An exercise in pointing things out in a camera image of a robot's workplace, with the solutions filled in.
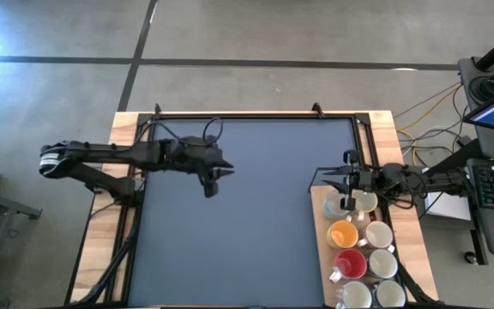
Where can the black table clamp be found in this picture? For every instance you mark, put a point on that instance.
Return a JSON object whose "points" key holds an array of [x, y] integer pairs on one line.
{"points": [[317, 110], [158, 109]]}

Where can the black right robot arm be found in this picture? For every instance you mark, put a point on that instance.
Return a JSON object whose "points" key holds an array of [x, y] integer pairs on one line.
{"points": [[440, 182]]}

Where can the black stand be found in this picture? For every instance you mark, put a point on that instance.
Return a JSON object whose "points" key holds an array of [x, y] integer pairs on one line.
{"points": [[7, 205]]}

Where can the orange leaf pattern mug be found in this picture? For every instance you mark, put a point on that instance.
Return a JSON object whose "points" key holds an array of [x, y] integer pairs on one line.
{"points": [[383, 264]]}

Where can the blue white floral mug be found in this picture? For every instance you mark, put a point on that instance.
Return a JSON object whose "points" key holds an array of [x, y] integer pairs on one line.
{"points": [[390, 294]]}

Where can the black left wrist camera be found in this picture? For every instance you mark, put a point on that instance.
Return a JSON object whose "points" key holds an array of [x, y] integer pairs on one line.
{"points": [[211, 189]]}

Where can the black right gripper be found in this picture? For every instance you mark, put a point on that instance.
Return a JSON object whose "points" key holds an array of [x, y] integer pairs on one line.
{"points": [[365, 178]]}

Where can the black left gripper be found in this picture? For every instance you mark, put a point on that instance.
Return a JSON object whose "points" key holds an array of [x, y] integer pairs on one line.
{"points": [[195, 156]]}

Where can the light blue mug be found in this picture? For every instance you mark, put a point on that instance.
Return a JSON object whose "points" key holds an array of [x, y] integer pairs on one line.
{"points": [[332, 206]]}

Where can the mug with white interior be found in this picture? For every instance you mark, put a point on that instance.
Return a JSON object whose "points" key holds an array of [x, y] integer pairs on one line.
{"points": [[355, 295], [379, 234], [367, 201]]}

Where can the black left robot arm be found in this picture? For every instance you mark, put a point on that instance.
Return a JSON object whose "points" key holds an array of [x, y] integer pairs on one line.
{"points": [[101, 152]]}

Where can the red white striped mug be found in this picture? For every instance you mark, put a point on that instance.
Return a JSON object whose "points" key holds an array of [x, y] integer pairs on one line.
{"points": [[351, 264]]}

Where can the white paper sheet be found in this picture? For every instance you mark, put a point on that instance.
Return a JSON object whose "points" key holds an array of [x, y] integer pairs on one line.
{"points": [[448, 208]]}

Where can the black aluminium table frame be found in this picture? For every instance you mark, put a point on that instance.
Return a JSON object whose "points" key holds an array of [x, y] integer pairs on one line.
{"points": [[251, 116]]}

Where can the black caster wheel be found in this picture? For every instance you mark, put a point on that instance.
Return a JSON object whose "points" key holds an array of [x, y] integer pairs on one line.
{"points": [[471, 257]]}

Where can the blue grey table mat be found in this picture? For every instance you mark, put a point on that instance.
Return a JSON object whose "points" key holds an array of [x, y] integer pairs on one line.
{"points": [[238, 223]]}

